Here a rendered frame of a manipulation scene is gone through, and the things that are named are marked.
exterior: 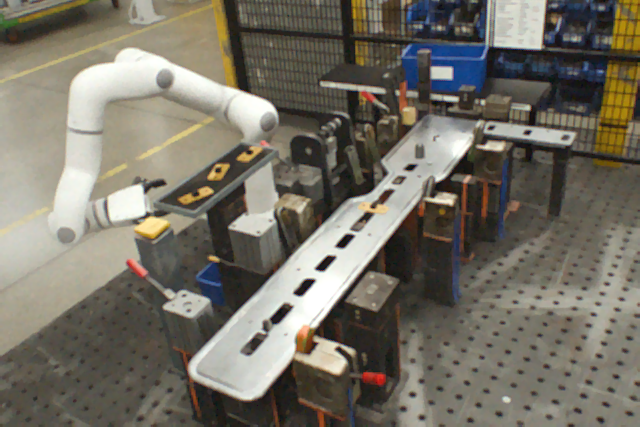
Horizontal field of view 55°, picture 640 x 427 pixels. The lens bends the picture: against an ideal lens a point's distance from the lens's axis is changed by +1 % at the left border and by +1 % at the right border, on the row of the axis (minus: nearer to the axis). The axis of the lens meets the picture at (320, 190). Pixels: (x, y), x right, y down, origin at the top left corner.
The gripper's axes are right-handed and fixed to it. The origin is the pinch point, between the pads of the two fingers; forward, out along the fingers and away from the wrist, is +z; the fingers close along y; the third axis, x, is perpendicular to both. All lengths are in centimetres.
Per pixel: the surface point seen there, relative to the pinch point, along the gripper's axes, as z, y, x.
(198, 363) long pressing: 9, 53, 21
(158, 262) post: 1.1, 26.1, 15.4
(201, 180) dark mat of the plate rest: 12.7, 2.9, 7.7
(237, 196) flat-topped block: 20.2, 7.1, 1.5
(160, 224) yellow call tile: 4.0, 18.5, 19.2
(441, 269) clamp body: 69, 34, -24
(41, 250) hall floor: -123, -84, -162
